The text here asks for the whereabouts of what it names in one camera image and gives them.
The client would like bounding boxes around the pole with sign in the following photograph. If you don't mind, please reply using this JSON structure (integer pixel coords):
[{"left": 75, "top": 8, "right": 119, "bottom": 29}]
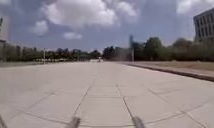
[{"left": 129, "top": 34, "right": 136, "bottom": 63}]

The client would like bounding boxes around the row of trees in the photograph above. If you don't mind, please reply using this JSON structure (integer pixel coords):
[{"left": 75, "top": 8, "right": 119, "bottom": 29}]
[
  {"left": 102, "top": 36, "right": 214, "bottom": 63},
  {"left": 0, "top": 42, "right": 102, "bottom": 63}
]

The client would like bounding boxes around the lamp pole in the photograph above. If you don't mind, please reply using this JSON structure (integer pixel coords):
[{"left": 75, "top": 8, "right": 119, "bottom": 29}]
[{"left": 42, "top": 46, "right": 47, "bottom": 64}]

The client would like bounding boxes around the robot's own part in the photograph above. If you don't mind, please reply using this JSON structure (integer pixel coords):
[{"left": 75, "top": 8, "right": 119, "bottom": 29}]
[
  {"left": 67, "top": 116, "right": 82, "bottom": 128},
  {"left": 131, "top": 116, "right": 146, "bottom": 128}
]

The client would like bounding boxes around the dark kerb strip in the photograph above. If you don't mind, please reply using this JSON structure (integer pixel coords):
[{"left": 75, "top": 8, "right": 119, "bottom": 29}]
[{"left": 123, "top": 62, "right": 214, "bottom": 84}]

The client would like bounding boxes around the grass patch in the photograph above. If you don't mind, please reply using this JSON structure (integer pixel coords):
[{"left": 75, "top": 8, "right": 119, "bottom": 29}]
[{"left": 141, "top": 60, "right": 214, "bottom": 73}]

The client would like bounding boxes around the grey building with windows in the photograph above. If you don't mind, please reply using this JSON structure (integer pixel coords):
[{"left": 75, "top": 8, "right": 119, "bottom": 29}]
[{"left": 193, "top": 5, "right": 214, "bottom": 43}]

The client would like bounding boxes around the pale building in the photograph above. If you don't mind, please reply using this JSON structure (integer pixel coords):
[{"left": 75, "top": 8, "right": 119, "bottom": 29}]
[{"left": 0, "top": 13, "right": 10, "bottom": 44}]

